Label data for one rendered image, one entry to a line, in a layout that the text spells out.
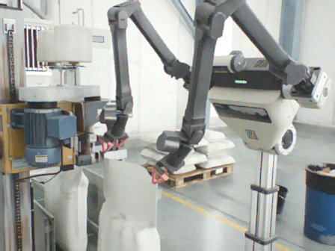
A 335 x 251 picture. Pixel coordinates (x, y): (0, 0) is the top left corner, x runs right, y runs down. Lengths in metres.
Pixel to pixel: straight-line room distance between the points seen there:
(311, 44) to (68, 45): 8.96
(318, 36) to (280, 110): 8.64
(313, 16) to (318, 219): 7.42
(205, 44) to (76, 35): 0.69
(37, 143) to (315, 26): 9.17
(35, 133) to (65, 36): 0.42
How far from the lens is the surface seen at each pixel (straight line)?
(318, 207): 3.43
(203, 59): 1.02
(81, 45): 1.54
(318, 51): 10.00
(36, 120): 1.50
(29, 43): 4.61
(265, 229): 1.82
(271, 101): 1.41
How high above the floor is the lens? 1.49
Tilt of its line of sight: 9 degrees down
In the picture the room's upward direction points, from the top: 1 degrees clockwise
